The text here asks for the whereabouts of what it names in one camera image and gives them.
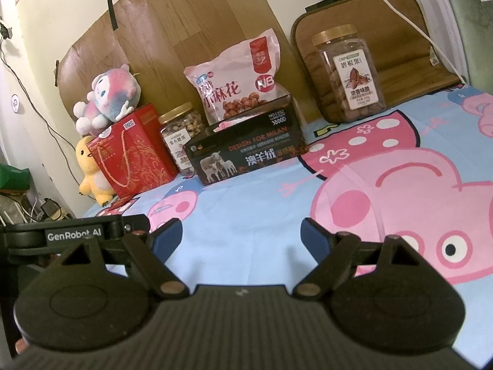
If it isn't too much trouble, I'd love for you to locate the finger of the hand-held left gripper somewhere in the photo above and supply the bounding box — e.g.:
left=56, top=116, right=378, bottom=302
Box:
left=116, top=214, right=152, bottom=241

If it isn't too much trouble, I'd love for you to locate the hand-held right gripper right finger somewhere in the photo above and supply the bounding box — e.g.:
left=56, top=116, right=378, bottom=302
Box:
left=295, top=218, right=424, bottom=298

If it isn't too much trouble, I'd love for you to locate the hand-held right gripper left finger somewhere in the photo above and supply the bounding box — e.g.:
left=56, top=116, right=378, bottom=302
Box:
left=58, top=218, right=185, bottom=301

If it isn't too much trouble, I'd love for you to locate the black box with sheep print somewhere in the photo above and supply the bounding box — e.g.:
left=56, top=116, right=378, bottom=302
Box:
left=182, top=96, right=309, bottom=186

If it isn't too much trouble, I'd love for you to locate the pink candy box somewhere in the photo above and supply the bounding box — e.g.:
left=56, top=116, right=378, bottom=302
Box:
left=214, top=113, right=270, bottom=132

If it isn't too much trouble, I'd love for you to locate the yellow duck plush toy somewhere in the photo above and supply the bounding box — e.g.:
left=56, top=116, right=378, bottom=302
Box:
left=76, top=136, right=116, bottom=206

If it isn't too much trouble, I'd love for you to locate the green bag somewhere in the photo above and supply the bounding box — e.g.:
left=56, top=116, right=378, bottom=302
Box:
left=0, top=164, right=31, bottom=192

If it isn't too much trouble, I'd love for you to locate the pig printed blue blanket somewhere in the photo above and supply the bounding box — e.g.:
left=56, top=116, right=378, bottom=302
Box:
left=75, top=85, right=493, bottom=355

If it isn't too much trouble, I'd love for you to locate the red gift bag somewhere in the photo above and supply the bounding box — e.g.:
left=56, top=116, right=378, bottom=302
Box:
left=87, top=103, right=180, bottom=199

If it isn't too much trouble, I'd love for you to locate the clear jar of cashews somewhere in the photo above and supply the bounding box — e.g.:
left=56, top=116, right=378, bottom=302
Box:
left=159, top=102, right=205, bottom=176

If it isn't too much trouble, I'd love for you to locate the pink and blue plush toy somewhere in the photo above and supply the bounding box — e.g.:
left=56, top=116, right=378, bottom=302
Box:
left=73, top=65, right=141, bottom=136

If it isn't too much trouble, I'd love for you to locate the clear jar of pecans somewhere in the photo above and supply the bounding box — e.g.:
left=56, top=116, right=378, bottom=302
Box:
left=311, top=24, right=387, bottom=122

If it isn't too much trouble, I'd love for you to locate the large pink snack bag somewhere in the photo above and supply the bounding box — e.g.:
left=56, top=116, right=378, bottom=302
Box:
left=184, top=28, right=290, bottom=125

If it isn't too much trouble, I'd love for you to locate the brown seat cushion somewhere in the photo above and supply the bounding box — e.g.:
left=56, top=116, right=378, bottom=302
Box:
left=291, top=0, right=463, bottom=124

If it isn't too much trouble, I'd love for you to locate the wooden board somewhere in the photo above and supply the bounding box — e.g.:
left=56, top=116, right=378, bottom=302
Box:
left=54, top=0, right=309, bottom=124

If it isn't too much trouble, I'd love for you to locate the glass door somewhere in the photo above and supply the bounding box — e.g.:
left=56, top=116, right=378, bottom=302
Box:
left=441, top=0, right=493, bottom=87

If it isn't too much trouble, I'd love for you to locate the black cable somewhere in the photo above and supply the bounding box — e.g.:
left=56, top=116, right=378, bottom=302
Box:
left=0, top=15, right=78, bottom=151

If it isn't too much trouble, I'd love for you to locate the white cable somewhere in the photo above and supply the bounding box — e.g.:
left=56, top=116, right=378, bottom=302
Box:
left=347, top=0, right=468, bottom=85

